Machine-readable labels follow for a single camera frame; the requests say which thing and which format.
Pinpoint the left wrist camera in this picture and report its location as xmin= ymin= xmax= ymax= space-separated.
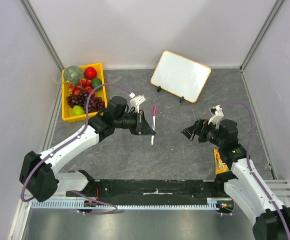
xmin=129 ymin=92 xmax=146 ymax=113

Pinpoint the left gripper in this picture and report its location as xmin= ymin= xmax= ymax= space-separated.
xmin=114 ymin=110 xmax=155 ymax=136

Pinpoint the purple grape bunch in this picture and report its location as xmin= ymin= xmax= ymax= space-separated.
xmin=66 ymin=93 xmax=105 ymax=113

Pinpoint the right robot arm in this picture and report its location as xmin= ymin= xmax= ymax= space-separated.
xmin=182 ymin=118 xmax=290 ymax=240

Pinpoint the pink capped whiteboard marker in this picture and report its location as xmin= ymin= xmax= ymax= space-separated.
xmin=151 ymin=105 xmax=157 ymax=146

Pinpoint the light green apple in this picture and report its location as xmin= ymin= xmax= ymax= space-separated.
xmin=71 ymin=105 xmax=85 ymax=117

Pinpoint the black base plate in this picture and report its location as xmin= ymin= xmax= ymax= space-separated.
xmin=81 ymin=179 xmax=229 ymax=206

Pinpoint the green melon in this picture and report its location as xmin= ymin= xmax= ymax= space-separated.
xmin=63 ymin=65 xmax=84 ymax=85

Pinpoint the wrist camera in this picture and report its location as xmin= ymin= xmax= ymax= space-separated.
xmin=208 ymin=105 xmax=224 ymax=125
xmin=129 ymin=92 xmax=146 ymax=113

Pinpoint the dark green lime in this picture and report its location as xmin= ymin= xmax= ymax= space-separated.
xmin=91 ymin=77 xmax=102 ymax=89

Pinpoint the yellow candy packet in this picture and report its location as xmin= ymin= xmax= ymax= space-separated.
xmin=213 ymin=148 xmax=230 ymax=175

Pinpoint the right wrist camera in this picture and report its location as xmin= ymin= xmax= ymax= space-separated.
xmin=208 ymin=105 xmax=224 ymax=125

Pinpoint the red apple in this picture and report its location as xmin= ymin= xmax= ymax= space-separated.
xmin=84 ymin=67 xmax=97 ymax=80

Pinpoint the white cable duct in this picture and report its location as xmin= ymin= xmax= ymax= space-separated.
xmin=30 ymin=198 xmax=234 ymax=211

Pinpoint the yellow framed whiteboard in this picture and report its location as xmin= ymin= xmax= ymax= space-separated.
xmin=150 ymin=50 xmax=211 ymax=103

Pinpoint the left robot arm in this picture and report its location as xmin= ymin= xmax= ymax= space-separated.
xmin=20 ymin=95 xmax=155 ymax=202

